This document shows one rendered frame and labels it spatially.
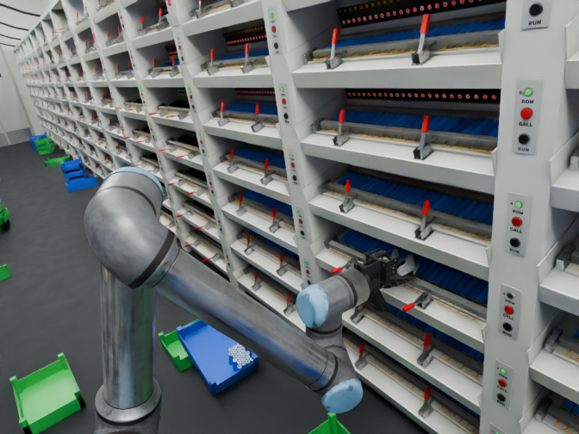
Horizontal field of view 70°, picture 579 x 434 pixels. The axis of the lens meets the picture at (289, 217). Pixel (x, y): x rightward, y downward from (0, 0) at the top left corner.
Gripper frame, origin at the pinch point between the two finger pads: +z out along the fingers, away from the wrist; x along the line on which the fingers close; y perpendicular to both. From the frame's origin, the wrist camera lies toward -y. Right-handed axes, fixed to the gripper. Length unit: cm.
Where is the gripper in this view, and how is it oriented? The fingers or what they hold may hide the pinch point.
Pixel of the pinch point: (410, 264)
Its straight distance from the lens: 120.2
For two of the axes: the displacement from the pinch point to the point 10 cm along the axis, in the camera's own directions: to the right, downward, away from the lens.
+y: -0.9, -9.3, -3.6
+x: -5.7, -2.5, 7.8
